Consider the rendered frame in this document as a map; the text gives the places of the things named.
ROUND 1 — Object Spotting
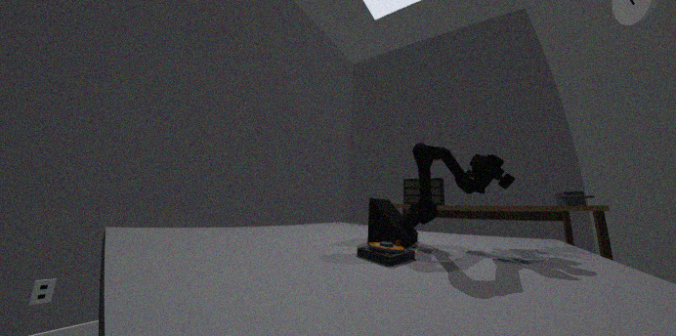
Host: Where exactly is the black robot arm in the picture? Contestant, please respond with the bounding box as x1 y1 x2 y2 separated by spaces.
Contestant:
399 144 504 233

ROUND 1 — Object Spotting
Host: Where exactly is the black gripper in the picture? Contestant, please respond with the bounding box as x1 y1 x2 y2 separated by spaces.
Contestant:
488 168 515 189

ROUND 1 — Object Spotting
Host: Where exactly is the orange round plate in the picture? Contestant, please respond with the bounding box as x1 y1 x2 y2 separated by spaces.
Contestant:
368 240 404 252

